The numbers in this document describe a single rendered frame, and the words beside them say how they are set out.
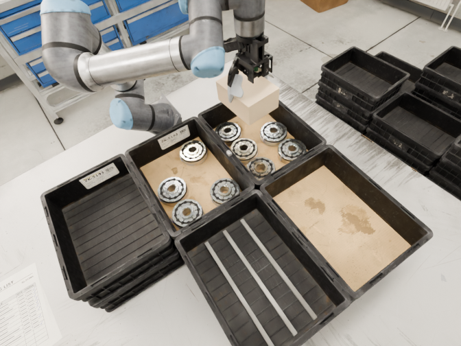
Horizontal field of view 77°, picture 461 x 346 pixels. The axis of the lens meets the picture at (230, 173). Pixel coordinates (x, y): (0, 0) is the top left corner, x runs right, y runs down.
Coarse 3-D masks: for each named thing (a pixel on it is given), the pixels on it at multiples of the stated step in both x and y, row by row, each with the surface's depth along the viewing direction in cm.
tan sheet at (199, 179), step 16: (160, 160) 113; (176, 160) 112; (208, 160) 111; (160, 176) 108; (176, 176) 108; (192, 176) 107; (208, 176) 106; (224, 176) 106; (192, 192) 103; (208, 192) 102; (224, 192) 102; (208, 208) 99
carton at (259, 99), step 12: (240, 72) 92; (216, 84) 91; (252, 84) 88; (264, 84) 87; (252, 96) 85; (264, 96) 85; (276, 96) 88; (240, 108) 87; (252, 108) 84; (264, 108) 88; (252, 120) 88
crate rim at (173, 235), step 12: (192, 120) 110; (168, 132) 107; (144, 144) 105; (216, 144) 102; (132, 168) 99; (240, 168) 95; (240, 192) 90; (156, 204) 90; (228, 204) 88; (204, 216) 86; (168, 228) 85
